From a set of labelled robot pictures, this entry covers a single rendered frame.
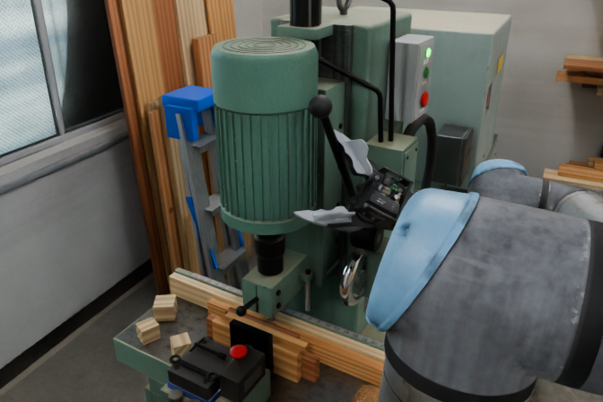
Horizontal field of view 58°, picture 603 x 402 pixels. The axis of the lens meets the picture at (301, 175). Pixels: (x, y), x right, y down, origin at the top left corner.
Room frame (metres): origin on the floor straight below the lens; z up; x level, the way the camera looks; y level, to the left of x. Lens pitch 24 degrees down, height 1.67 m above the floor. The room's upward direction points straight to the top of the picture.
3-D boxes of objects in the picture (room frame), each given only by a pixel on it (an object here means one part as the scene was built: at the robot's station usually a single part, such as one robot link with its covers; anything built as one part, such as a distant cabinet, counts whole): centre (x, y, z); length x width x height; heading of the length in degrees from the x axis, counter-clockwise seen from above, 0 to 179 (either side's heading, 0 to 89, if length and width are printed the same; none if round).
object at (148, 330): (0.89, 0.32, 0.92); 0.04 x 0.03 x 0.04; 128
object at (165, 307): (0.97, 0.30, 0.92); 0.04 x 0.04 x 0.04; 4
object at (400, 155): (1.00, -0.18, 1.23); 0.09 x 0.08 x 0.15; 150
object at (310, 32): (1.01, -0.01, 1.54); 0.08 x 0.08 x 0.17; 60
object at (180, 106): (1.84, 0.33, 0.58); 0.27 x 0.25 x 1.16; 63
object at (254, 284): (0.90, 0.05, 1.03); 0.14 x 0.07 x 0.09; 150
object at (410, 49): (1.09, -0.22, 1.40); 0.10 x 0.06 x 0.16; 150
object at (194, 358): (0.71, 0.15, 0.99); 0.13 x 0.11 x 0.06; 60
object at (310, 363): (0.84, 0.08, 0.92); 0.26 x 0.02 x 0.05; 60
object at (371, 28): (1.14, -0.08, 1.16); 0.22 x 0.22 x 0.72; 60
